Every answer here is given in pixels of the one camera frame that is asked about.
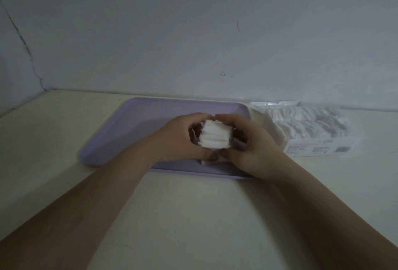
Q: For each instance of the person's left hand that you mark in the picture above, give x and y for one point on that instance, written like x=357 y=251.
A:
x=174 y=140

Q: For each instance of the person's right hand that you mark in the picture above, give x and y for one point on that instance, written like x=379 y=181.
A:
x=252 y=151

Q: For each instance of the person's left thumb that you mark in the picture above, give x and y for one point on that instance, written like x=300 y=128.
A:
x=205 y=154

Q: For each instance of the person's right thumb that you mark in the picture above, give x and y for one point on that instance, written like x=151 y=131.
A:
x=228 y=154

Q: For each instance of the stack of white cotton pads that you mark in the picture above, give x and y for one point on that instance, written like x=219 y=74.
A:
x=215 y=136

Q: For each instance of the person's right forearm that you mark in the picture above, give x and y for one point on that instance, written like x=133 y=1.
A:
x=326 y=220

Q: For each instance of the person's left forearm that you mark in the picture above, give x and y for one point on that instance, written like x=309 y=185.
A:
x=74 y=217

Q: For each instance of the purple plastic tray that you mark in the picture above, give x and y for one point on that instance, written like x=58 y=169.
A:
x=140 y=126

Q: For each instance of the clear plastic cotton pad box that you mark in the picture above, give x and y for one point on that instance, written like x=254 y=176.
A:
x=311 y=142

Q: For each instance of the row of white cotton pads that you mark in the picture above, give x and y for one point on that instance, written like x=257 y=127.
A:
x=307 y=120

